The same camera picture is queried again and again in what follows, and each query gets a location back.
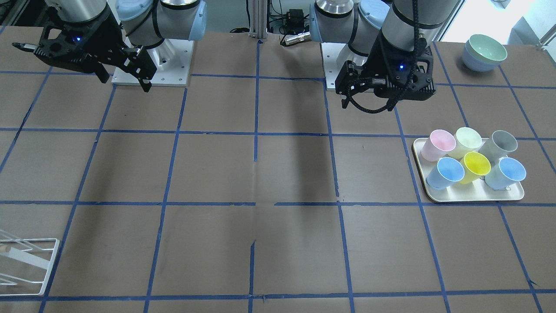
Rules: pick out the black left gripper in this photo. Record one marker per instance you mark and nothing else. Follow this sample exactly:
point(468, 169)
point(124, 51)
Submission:
point(377, 55)

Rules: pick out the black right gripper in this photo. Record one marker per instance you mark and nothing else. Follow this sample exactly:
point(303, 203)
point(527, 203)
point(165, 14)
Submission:
point(109, 38)

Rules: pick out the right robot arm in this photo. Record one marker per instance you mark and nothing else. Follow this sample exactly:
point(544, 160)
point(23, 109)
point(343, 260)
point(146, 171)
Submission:
point(143, 43)

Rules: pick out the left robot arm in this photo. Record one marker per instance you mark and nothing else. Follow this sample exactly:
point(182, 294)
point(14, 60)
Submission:
point(359, 24)

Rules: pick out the pink plastic cup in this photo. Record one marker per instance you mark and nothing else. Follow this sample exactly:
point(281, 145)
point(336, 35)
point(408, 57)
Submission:
point(438, 144)

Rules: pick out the pale cream plastic cup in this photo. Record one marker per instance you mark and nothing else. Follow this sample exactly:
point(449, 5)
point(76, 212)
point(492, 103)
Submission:
point(467, 140)

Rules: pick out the yellow plastic cup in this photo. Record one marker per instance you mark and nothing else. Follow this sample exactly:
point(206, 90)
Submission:
point(475, 166)

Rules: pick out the grey plastic cup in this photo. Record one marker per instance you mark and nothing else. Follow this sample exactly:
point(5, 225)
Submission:
point(500, 143)

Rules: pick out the light blue plastic cup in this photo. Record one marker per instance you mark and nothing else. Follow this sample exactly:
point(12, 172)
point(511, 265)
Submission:
point(504, 173)

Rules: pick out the green and blue stacked bowls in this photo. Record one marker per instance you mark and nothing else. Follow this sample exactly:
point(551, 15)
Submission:
point(482, 53)

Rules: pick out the cream plastic tray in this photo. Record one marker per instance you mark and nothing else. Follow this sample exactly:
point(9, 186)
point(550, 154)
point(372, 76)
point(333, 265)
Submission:
point(477, 191)

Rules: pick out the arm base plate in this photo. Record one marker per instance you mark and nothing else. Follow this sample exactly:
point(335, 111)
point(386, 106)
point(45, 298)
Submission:
point(334, 56)
point(173, 59)

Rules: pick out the white wire cup rack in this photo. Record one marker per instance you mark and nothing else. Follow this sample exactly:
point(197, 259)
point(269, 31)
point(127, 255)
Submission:
point(26, 265)

